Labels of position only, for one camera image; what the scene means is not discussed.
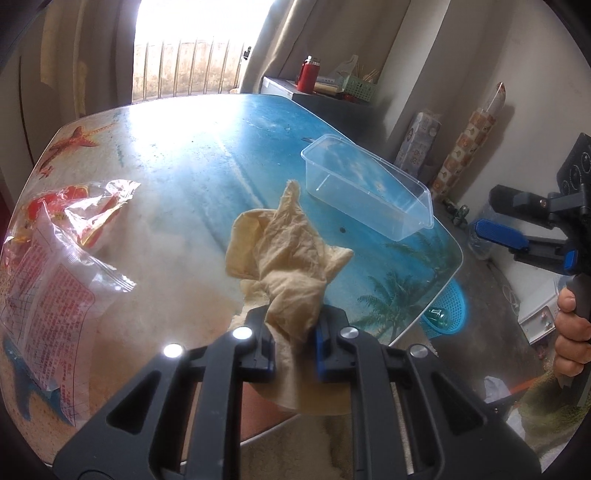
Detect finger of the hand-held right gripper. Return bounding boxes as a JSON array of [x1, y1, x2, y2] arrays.
[[475, 219, 572, 274], [489, 184, 553, 230]]

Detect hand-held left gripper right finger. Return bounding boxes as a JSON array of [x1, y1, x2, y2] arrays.
[[316, 307, 541, 480]]

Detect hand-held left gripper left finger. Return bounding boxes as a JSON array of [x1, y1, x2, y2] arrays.
[[53, 307, 278, 480]]

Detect blue plastic mesh basket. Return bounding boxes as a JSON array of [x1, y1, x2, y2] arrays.
[[417, 278, 468, 340]]

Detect clear red print snack bag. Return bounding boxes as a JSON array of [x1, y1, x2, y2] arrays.
[[0, 178, 142, 428]]

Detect person's right hand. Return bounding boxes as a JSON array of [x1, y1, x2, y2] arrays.
[[553, 291, 591, 379]]

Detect empty water jug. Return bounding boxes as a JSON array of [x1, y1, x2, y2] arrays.
[[468, 203, 500, 262]]

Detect patterned roll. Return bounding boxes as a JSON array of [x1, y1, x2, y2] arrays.
[[429, 108, 502, 204]]

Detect beige fleece cloth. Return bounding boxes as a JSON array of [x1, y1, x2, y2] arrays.
[[238, 411, 358, 480]]

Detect white water dispenser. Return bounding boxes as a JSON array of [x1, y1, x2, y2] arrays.
[[516, 279, 562, 347]]

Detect white rolled paper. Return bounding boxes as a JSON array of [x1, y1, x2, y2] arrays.
[[482, 82, 509, 116]]

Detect toilet paper pack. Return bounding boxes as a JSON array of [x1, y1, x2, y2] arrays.
[[394, 110, 442, 174]]

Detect clear plastic food container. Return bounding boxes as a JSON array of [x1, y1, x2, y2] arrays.
[[300, 133, 436, 242]]

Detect white plastic bag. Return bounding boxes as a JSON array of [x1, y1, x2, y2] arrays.
[[483, 376, 513, 402]]

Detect small green storage basket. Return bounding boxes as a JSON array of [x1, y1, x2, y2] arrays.
[[344, 71, 380, 98]]

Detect clear bag with sticks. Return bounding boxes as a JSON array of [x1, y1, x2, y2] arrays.
[[332, 54, 382, 82]]

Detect grey box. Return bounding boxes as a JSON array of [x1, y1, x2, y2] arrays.
[[261, 76, 378, 107]]

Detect red thermos flask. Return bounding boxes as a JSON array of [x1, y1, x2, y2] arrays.
[[296, 56, 322, 93]]

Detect beige curtain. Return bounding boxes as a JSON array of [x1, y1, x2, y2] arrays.
[[240, 0, 445, 94]]

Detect window railing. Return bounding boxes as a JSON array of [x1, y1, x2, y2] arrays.
[[132, 39, 246, 100]]

